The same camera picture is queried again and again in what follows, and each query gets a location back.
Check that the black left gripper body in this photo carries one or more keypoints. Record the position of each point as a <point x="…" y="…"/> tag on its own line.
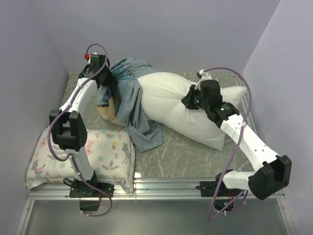
<point x="107" y="77"/>

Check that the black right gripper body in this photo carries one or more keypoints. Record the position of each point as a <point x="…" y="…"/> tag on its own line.
<point x="202" y="103"/>

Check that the blue-grey pillowcase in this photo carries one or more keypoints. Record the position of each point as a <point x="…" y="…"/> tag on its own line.
<point x="127" y="93"/>

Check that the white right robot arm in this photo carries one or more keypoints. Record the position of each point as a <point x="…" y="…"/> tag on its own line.
<point x="271" y="171"/>

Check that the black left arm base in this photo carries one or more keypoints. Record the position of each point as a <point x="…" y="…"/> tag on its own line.
<point x="90" y="199"/>

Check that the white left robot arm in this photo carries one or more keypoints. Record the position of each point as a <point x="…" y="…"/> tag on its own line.
<point x="67" y="134"/>

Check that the tan inner pillow core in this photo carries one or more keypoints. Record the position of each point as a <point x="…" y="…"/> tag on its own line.
<point x="107" y="112"/>

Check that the floral patterned pillow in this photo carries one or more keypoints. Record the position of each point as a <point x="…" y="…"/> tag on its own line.
<point x="111" y="154"/>

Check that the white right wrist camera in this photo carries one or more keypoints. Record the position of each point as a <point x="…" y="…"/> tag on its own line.
<point x="202" y="75"/>

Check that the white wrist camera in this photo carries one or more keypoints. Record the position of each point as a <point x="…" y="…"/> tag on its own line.
<point x="202" y="75"/>
<point x="88" y="56"/>

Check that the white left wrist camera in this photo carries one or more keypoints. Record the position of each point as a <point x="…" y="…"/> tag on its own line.
<point x="88" y="56"/>

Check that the aluminium right side rail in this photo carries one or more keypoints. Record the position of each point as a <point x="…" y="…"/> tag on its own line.
<point x="247" y="101"/>

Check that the aluminium frame rail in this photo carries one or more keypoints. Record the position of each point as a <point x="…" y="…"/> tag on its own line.
<point x="144" y="189"/>

